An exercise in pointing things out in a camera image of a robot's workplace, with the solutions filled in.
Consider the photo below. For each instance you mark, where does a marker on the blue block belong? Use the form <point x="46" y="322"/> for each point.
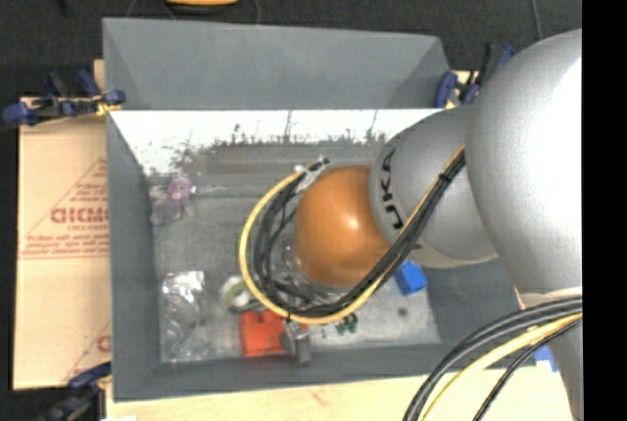
<point x="410" y="278"/>

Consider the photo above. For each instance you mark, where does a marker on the clear bottle with purple label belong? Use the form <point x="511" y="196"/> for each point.
<point x="174" y="199"/>

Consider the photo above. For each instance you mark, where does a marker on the red flat block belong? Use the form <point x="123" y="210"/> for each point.
<point x="259" y="336"/>

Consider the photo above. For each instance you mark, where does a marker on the grey metal bin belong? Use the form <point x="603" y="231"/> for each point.
<point x="274" y="71"/>

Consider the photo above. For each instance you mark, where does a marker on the green and white tape roll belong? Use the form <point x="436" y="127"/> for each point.
<point x="234" y="293"/>

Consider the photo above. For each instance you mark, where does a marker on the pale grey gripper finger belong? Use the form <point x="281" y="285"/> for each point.
<point x="288" y="336"/>
<point x="303" y="350"/>

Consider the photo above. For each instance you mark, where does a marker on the clear crumpled plastic bag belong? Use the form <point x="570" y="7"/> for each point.
<point x="181" y="311"/>

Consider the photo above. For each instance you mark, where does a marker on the brown cardboard board red print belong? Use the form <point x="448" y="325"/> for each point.
<point x="59" y="292"/>

